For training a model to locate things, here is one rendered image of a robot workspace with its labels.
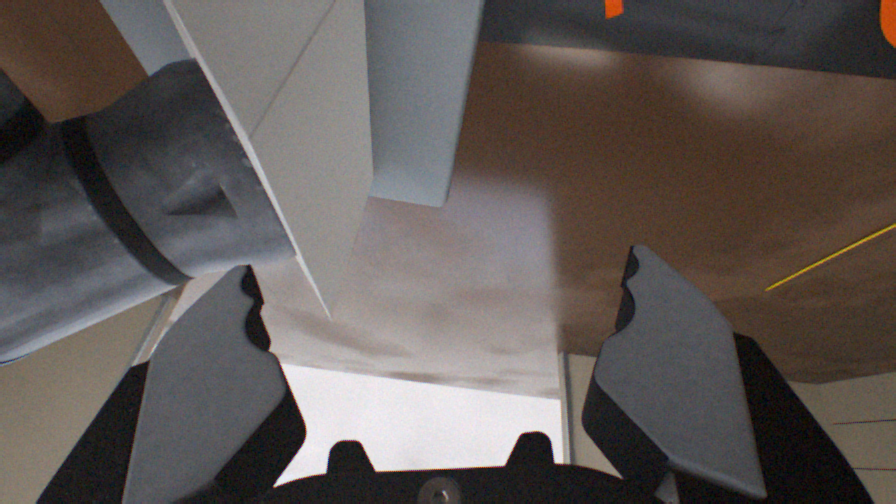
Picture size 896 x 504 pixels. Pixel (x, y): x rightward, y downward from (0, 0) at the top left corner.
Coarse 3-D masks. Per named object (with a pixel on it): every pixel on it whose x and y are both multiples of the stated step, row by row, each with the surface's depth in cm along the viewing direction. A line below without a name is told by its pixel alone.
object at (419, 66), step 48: (144, 0) 32; (384, 0) 31; (432, 0) 30; (480, 0) 30; (144, 48) 37; (384, 48) 34; (432, 48) 34; (384, 96) 39; (432, 96) 39; (384, 144) 46; (432, 144) 45; (384, 192) 54; (432, 192) 53
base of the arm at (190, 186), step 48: (144, 96) 23; (192, 96) 23; (96, 144) 22; (144, 144) 22; (192, 144) 22; (240, 144) 23; (96, 192) 21; (144, 192) 22; (192, 192) 24; (240, 192) 24; (144, 240) 23; (192, 240) 25; (240, 240) 26; (288, 240) 29
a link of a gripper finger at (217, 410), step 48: (240, 288) 10; (192, 336) 8; (240, 336) 8; (192, 384) 7; (240, 384) 7; (288, 384) 7; (144, 432) 6; (192, 432) 6; (240, 432) 6; (288, 432) 7; (144, 480) 5; (192, 480) 5; (240, 480) 6
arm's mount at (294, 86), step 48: (192, 0) 21; (240, 0) 22; (288, 0) 23; (336, 0) 24; (192, 48) 22; (240, 48) 20; (288, 48) 20; (336, 48) 26; (240, 96) 18; (288, 96) 19; (336, 96) 28; (288, 144) 21; (336, 144) 30; (288, 192) 22; (336, 192) 33; (336, 240) 36; (336, 288) 39
